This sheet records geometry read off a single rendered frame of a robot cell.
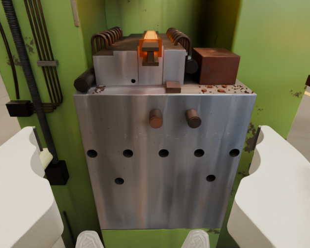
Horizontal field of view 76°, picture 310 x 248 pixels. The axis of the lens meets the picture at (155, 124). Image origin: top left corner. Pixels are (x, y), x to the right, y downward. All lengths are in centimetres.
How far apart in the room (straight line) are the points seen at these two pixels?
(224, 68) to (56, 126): 55
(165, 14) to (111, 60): 51
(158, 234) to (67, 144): 43
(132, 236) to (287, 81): 68
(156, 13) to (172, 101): 56
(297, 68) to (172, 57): 41
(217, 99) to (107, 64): 25
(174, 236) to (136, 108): 47
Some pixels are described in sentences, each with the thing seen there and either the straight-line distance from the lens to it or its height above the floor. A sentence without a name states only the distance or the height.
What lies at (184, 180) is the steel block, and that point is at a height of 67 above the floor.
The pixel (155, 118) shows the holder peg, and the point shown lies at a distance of 39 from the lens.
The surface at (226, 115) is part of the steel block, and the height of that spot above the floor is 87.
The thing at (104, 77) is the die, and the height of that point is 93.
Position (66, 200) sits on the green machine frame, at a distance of 97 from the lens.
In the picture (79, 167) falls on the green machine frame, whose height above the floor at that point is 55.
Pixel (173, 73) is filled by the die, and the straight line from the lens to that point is 46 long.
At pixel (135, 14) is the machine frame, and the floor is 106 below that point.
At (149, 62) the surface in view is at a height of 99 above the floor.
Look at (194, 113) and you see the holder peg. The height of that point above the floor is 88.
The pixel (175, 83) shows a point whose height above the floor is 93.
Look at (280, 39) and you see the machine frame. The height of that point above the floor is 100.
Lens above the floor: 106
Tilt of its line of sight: 29 degrees down
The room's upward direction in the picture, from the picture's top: straight up
